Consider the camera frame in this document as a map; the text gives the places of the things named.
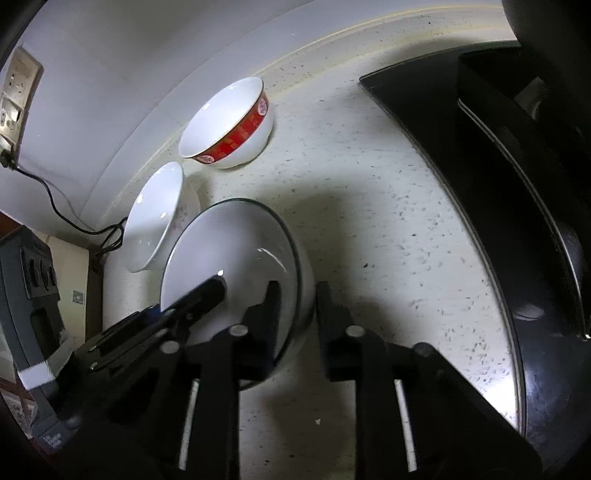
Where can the brown wooden door frame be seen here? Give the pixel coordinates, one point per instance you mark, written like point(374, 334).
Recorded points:
point(11, 226)

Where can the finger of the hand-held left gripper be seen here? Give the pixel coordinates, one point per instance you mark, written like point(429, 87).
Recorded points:
point(203, 295)
point(124, 337)

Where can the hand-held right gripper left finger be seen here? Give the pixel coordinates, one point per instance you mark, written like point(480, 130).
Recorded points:
point(263, 318)

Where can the large plain white bowl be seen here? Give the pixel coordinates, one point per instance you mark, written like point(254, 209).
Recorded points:
point(150, 217)

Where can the black wok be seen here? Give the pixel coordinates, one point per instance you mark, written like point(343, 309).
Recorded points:
point(508, 161)

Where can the red banded white bowl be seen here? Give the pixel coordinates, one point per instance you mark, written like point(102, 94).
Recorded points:
point(221, 120)

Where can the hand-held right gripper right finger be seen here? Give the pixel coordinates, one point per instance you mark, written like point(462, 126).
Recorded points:
point(334, 327)

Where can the beige wall socket panel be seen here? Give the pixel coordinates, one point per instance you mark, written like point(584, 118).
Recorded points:
point(23, 74)
point(7, 143)
point(14, 115)

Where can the dark rimmed white bowl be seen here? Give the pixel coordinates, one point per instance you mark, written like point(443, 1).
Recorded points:
point(231, 249)

